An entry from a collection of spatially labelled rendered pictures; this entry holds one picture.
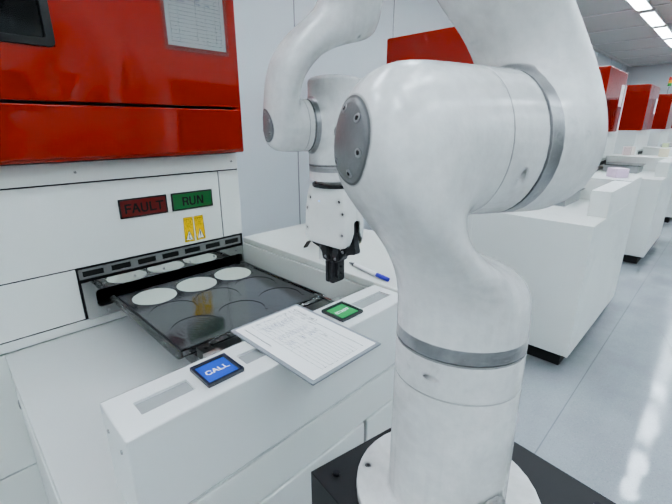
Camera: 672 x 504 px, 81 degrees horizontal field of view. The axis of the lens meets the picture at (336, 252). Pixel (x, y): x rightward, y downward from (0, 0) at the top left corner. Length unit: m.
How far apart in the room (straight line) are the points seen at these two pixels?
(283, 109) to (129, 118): 0.54
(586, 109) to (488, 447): 0.29
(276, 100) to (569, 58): 0.36
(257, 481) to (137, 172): 0.76
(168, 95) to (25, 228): 0.43
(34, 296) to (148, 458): 0.63
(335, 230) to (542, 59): 0.39
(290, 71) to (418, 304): 0.36
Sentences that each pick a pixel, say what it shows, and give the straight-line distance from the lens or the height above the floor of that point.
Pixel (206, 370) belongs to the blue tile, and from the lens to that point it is 0.61.
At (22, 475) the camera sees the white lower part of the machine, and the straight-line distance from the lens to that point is 1.31.
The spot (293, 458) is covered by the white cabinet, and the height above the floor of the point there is 0.77.
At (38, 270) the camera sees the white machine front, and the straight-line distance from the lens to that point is 1.09.
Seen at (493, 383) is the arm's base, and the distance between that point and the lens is 0.37.
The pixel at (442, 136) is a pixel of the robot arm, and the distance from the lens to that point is 0.27.
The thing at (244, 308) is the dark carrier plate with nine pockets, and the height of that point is 0.90.
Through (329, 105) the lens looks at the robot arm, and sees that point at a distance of 0.61.
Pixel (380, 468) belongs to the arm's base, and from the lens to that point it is 0.51.
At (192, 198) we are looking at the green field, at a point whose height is 1.10.
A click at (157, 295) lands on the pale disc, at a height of 0.90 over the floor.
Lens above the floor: 1.30
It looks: 18 degrees down
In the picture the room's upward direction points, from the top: straight up
